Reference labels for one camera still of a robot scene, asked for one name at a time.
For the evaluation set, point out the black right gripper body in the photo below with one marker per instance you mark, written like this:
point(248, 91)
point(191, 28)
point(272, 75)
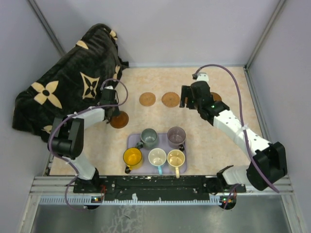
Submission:
point(196, 106)

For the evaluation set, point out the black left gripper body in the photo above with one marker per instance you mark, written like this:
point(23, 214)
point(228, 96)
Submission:
point(116, 110)

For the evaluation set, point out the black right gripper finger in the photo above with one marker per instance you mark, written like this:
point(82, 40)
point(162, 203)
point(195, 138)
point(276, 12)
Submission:
point(188, 98)
point(183, 96)

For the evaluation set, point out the dark wooden coaster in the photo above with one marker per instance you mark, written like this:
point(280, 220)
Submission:
point(119, 121)
point(216, 97)

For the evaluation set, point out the light woven rattan coaster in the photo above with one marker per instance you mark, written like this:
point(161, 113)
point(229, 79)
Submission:
point(147, 99)

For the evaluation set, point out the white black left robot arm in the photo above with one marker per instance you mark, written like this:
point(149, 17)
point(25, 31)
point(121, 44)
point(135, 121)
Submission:
point(66, 140)

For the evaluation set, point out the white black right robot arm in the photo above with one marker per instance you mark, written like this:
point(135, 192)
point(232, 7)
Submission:
point(267, 160)

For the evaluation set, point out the purple ceramic mug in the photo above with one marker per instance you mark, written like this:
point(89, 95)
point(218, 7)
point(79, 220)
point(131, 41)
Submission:
point(176, 138)

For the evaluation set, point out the black floral blanket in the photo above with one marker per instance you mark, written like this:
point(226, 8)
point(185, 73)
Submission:
point(72, 84)

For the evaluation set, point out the grey ceramic mug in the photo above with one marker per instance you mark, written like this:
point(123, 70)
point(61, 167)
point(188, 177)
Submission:
point(148, 139)

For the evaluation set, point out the cream ceramic mug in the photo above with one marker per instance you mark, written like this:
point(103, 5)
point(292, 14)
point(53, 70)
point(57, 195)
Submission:
point(176, 160)

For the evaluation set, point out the yellow ceramic mug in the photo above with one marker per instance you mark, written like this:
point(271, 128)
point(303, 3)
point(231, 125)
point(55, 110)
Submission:
point(133, 159)

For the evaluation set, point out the lavender plastic tray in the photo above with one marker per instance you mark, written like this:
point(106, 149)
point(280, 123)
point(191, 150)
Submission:
point(147, 168)

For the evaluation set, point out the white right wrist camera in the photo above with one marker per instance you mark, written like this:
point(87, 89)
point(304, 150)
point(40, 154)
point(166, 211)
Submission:
point(200, 76)

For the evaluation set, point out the white mug blue handle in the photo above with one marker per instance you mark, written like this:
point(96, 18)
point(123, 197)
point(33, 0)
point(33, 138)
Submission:
point(157, 157)

